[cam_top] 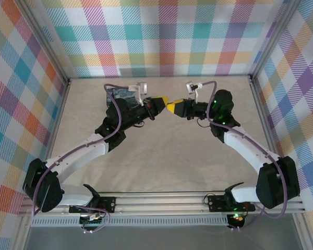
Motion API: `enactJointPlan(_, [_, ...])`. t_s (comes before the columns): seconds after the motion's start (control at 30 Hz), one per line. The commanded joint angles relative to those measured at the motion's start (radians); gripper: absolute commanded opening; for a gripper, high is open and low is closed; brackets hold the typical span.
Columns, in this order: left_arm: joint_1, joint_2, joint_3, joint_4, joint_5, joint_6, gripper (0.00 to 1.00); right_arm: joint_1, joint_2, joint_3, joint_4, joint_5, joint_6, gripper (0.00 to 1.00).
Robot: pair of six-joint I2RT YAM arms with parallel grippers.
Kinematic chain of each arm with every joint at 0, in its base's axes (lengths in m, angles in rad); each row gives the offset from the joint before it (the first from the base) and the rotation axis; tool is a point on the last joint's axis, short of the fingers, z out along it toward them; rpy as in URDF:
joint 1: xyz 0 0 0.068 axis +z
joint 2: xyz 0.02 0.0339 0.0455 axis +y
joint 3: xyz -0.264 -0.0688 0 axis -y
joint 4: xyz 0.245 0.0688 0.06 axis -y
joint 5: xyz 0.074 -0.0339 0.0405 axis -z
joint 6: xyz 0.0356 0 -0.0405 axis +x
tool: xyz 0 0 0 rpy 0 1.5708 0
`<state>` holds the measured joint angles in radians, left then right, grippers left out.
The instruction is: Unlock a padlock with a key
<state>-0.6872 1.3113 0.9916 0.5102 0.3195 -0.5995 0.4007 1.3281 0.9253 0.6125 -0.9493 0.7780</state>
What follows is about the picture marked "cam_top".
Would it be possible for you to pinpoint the small circuit board with lights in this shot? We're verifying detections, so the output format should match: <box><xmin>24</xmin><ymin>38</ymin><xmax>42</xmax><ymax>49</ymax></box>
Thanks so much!
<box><xmin>228</xmin><ymin>212</ymin><xmax>246</xmax><ymax>229</ymax></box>

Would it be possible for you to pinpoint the aluminium side rail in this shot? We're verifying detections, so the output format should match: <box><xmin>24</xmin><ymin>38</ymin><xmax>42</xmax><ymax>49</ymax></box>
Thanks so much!
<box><xmin>249</xmin><ymin>75</ymin><xmax>305</xmax><ymax>203</ymax></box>
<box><xmin>36</xmin><ymin>77</ymin><xmax>73</xmax><ymax>167</ymax></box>

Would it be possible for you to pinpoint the aluminium frame post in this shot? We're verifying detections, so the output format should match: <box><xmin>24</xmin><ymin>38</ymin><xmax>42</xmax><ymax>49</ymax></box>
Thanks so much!
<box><xmin>249</xmin><ymin>0</ymin><xmax>303</xmax><ymax>81</ymax></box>
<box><xmin>20</xmin><ymin>0</ymin><xmax>71</xmax><ymax>85</ymax></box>

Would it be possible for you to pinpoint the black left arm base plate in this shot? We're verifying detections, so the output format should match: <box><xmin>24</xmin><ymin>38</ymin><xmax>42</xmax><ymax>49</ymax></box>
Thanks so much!
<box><xmin>69</xmin><ymin>196</ymin><xmax>117</xmax><ymax>215</ymax></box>

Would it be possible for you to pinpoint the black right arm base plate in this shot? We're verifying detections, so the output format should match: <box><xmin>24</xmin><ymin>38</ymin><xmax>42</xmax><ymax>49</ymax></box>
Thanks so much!
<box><xmin>208</xmin><ymin>195</ymin><xmax>256</xmax><ymax>212</ymax></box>

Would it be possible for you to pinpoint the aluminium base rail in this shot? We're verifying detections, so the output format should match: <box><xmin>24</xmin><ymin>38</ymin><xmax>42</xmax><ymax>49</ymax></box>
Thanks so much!
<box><xmin>18</xmin><ymin>191</ymin><xmax>306</xmax><ymax>217</ymax></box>

